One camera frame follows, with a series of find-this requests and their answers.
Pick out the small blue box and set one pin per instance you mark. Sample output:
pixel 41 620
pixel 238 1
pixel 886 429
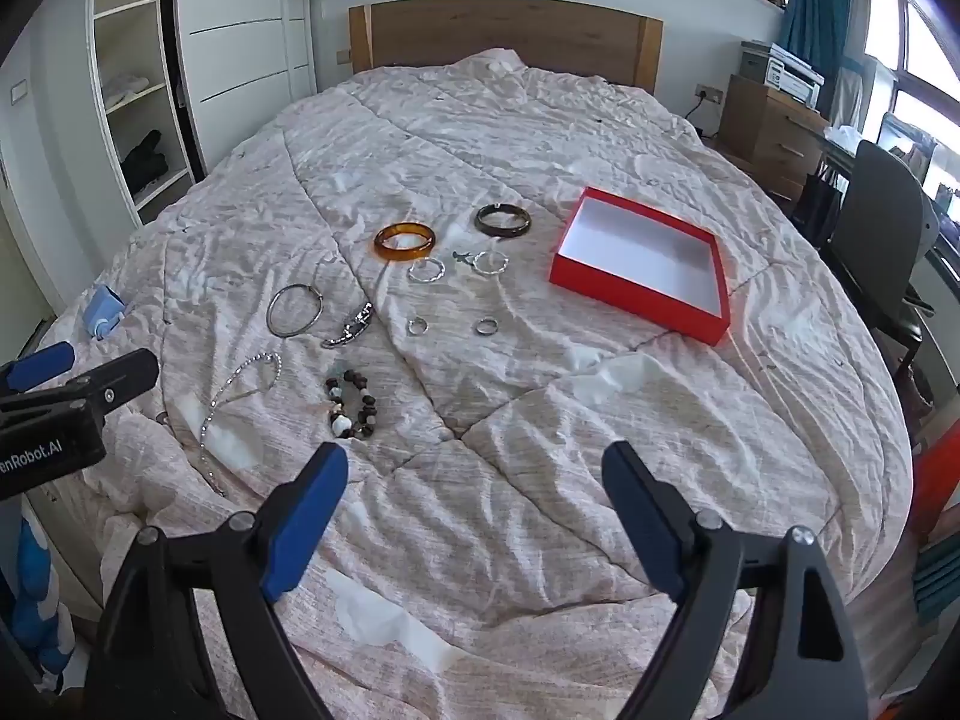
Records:
pixel 101 311

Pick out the amber bangle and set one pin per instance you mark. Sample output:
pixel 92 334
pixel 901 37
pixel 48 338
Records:
pixel 384 241

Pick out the blue and white plush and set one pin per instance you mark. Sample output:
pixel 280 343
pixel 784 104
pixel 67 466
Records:
pixel 37 600

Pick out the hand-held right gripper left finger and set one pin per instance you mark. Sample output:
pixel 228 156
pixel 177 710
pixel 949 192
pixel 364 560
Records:
pixel 307 517

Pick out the folded dark clothes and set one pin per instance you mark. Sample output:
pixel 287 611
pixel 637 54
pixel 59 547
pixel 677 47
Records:
pixel 142 161

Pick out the white printer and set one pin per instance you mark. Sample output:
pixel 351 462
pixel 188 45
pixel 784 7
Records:
pixel 791 75

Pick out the red shallow box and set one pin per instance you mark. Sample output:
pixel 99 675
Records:
pixel 645 259

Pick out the thin silver bangle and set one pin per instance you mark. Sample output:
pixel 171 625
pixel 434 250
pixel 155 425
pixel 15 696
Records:
pixel 271 311

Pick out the wooden dresser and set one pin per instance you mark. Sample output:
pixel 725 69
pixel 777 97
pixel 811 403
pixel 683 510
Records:
pixel 765 127

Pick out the wall socket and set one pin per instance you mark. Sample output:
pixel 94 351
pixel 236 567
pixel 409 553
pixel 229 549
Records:
pixel 710 93

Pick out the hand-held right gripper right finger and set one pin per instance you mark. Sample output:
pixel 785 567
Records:
pixel 645 521

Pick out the long teal curtain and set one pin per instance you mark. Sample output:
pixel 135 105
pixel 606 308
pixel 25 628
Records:
pixel 814 0

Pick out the folded white clothes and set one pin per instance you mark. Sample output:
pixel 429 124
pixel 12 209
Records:
pixel 127 86

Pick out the dark bag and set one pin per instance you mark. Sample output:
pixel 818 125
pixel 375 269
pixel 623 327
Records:
pixel 817 206

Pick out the white wardrobe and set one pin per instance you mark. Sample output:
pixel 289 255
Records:
pixel 232 52

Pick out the wooden headboard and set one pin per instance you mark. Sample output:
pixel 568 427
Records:
pixel 510 37

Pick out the dark brown bangle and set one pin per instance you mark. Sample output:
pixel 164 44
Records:
pixel 484 223

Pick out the window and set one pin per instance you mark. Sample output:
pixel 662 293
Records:
pixel 919 67

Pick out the grey office chair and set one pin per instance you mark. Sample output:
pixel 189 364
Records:
pixel 877 232

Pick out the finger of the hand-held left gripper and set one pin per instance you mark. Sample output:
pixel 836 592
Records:
pixel 37 369
pixel 112 382

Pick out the red object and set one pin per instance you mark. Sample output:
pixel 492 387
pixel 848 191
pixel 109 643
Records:
pixel 937 487

